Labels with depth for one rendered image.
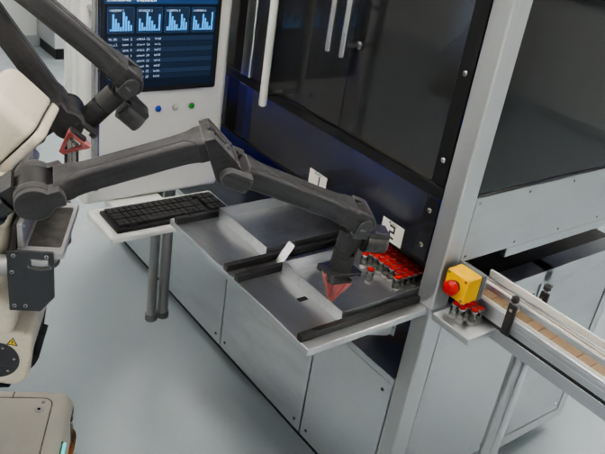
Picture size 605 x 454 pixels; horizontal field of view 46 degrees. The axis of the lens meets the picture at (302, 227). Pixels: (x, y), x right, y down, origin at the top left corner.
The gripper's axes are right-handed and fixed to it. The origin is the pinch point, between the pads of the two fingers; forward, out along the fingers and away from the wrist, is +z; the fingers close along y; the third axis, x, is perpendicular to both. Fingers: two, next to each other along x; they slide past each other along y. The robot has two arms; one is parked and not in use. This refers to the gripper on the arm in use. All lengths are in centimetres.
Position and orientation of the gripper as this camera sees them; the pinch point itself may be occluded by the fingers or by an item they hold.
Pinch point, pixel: (329, 298)
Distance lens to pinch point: 183.4
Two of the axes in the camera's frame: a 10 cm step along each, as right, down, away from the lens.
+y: 7.7, -0.5, 6.3
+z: -2.5, 8.9, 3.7
